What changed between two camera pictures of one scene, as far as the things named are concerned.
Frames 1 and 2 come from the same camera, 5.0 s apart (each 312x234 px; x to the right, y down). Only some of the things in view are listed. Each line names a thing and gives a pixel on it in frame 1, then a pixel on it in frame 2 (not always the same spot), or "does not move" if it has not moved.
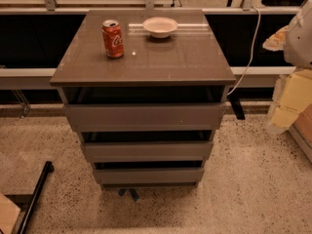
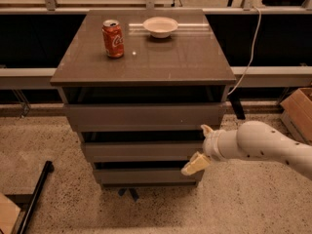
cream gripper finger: (276, 41) → (218, 144)
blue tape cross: (133, 192) does not move
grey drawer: (148, 151) does not move
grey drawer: (188, 117) does not move
